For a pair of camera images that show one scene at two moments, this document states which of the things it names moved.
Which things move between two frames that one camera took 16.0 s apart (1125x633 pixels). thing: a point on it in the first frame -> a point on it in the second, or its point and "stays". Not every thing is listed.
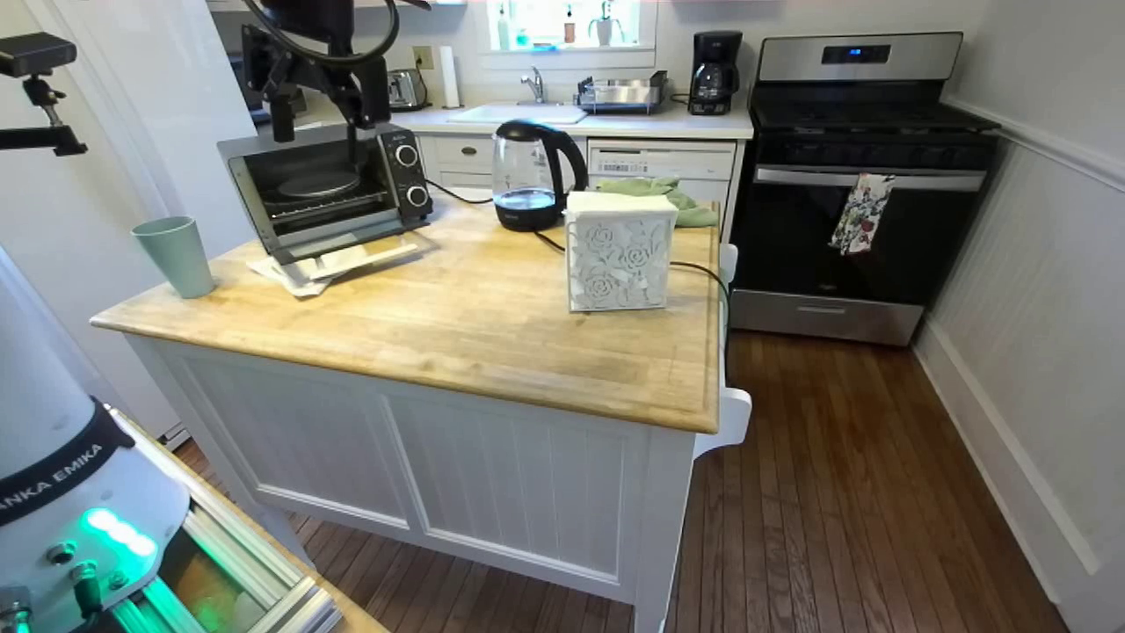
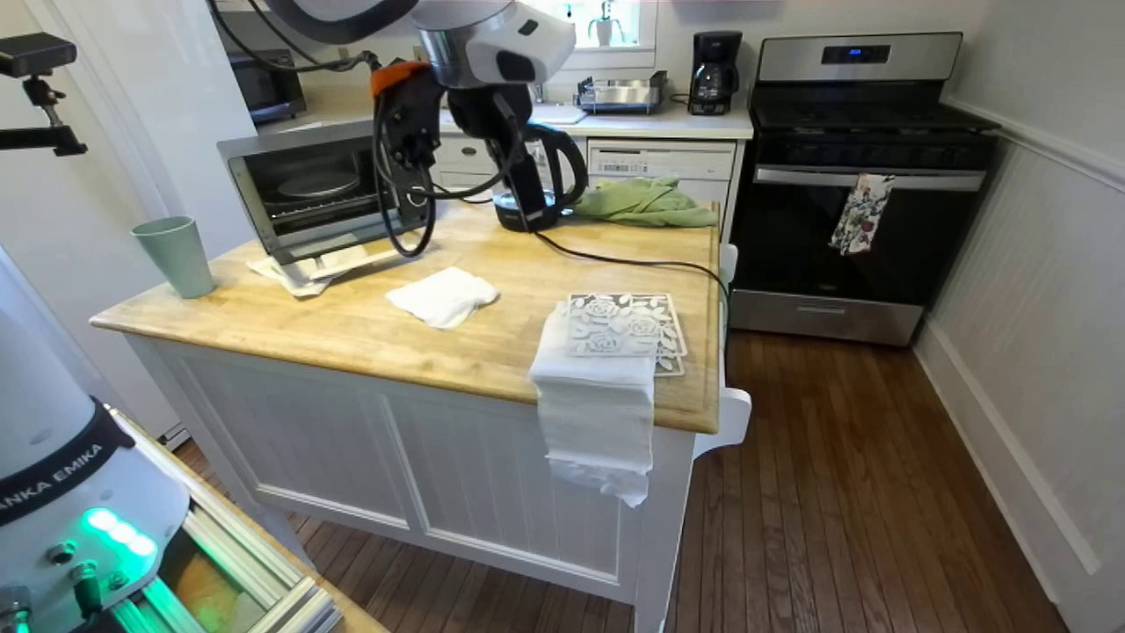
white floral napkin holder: [621, 252] -> [624, 325]
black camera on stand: [31, 53] stays
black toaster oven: [332, 184] stays
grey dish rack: [624, 97] stays
